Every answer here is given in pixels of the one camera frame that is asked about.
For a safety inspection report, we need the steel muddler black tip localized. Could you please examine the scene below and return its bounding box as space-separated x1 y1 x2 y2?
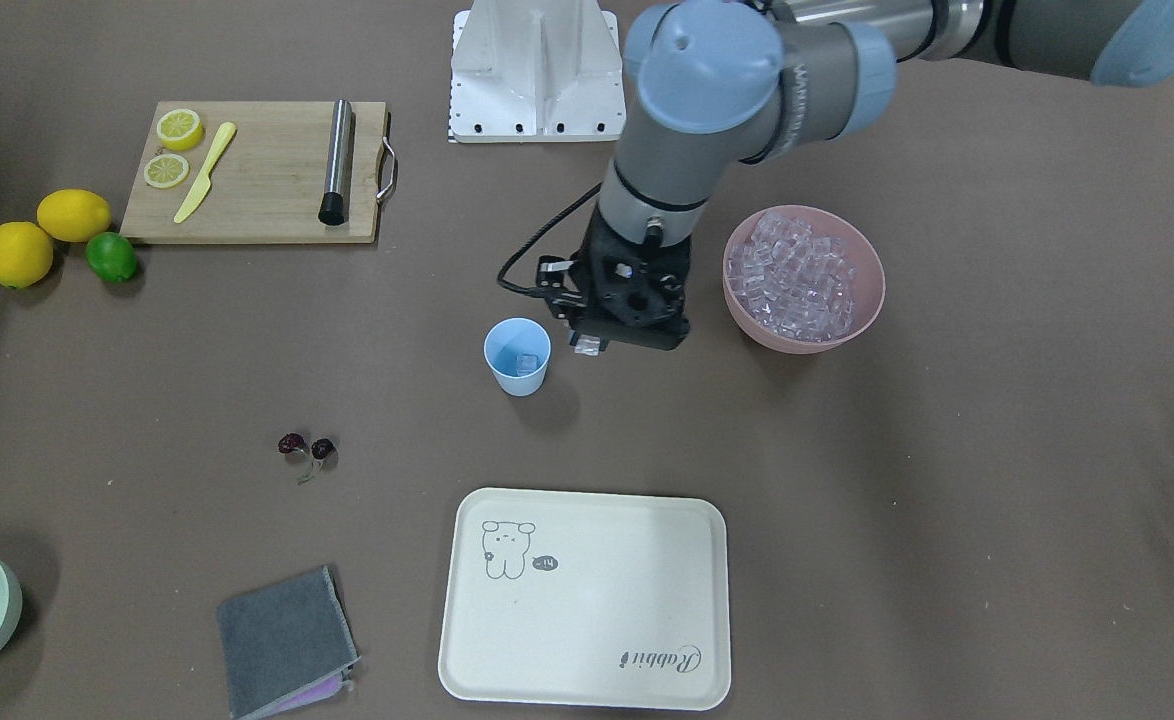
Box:
317 99 355 227

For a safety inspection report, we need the grey folded cloth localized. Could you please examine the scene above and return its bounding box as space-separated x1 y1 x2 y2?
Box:
215 565 360 719

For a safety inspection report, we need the pile of clear ice cubes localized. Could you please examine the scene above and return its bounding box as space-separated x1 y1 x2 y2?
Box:
724 209 857 342

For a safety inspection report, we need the wooden cutting board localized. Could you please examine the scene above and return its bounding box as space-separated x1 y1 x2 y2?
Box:
120 100 396 245

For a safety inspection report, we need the lemon half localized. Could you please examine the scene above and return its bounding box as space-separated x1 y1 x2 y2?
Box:
142 152 190 190
154 108 205 152

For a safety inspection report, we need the pink bowl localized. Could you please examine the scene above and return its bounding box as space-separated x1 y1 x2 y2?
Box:
721 206 888 354

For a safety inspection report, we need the green lime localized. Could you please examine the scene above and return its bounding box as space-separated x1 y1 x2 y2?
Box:
85 231 139 283

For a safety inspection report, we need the yellow lemon lower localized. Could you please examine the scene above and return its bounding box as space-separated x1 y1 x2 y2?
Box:
38 188 113 243

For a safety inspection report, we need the yellow lemon upper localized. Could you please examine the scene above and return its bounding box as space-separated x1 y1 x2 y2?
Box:
0 222 55 290

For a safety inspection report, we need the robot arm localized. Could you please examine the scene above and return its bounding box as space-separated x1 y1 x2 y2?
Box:
529 1 1174 355

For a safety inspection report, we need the yellow plastic knife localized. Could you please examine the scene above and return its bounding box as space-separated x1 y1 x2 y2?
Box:
173 120 238 224

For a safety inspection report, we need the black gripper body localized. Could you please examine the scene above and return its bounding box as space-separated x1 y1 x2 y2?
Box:
535 210 691 351

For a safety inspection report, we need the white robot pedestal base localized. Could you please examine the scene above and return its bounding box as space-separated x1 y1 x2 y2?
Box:
447 1 627 143

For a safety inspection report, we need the light blue cup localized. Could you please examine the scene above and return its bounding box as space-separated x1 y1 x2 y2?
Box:
483 316 551 397

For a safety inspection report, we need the cream rabbit tray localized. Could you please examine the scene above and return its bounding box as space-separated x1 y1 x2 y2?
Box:
437 487 733 711

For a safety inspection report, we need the yellow lemon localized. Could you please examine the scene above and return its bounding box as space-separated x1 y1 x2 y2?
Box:
38 188 113 243
0 222 55 290

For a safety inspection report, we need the lemon half lower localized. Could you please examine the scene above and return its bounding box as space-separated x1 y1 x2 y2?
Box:
154 108 205 152

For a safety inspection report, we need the lemon half upper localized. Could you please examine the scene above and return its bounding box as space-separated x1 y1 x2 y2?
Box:
142 152 190 190

